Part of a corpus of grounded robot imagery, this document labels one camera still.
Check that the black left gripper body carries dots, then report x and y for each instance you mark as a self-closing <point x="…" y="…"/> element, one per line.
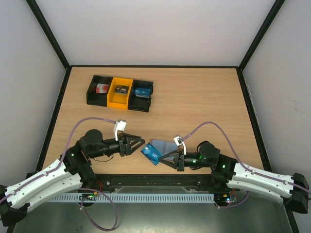
<point x="123" y="150"/>

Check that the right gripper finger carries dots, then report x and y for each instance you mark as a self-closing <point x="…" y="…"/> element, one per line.
<point x="171" y="164"/>
<point x="169" y="157"/>

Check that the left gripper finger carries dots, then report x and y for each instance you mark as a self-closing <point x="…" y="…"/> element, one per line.
<point x="130" y="138"/>
<point x="135" y="145"/>

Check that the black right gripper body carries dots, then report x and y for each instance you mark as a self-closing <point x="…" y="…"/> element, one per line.
<point x="180" y="160"/>

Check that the blue VIP card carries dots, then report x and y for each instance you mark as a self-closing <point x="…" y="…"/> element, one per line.
<point x="151" y="153"/>
<point x="142" y="92"/>

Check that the black stripe back card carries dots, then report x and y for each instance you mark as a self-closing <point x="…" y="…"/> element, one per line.
<point x="122" y="89"/>

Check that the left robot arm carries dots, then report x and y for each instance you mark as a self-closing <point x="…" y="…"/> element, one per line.
<point x="70" y="172"/>

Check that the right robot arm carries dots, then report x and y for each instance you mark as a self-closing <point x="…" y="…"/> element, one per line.
<point x="288" y="190"/>

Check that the right black bin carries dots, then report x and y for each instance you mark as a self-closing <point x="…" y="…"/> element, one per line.
<point x="138" y="103"/>

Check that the black bin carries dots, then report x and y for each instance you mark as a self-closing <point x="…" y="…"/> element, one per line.
<point x="97" y="99"/>
<point x="138" y="103"/>

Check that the yellow bin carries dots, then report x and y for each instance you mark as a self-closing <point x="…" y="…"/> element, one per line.
<point x="119" y="101"/>

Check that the left black bin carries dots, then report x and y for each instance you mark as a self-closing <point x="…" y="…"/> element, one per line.
<point x="97" y="99"/>

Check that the metal front plate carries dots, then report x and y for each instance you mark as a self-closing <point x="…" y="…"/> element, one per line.
<point x="255" y="215"/>

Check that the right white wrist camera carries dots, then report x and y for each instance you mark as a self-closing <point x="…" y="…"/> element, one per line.
<point x="179" y="141"/>

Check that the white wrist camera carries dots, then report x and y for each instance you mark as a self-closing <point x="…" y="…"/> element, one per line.
<point x="179" y="141"/>
<point x="119" y="126"/>

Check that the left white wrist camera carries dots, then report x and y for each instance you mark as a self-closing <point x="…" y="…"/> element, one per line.
<point x="119" y="126"/>

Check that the black aluminium frame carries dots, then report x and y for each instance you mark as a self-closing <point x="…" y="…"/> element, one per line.
<point x="239" y="69"/>

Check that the light blue cable duct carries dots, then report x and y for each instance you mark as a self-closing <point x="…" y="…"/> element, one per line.
<point x="135" y="198"/>

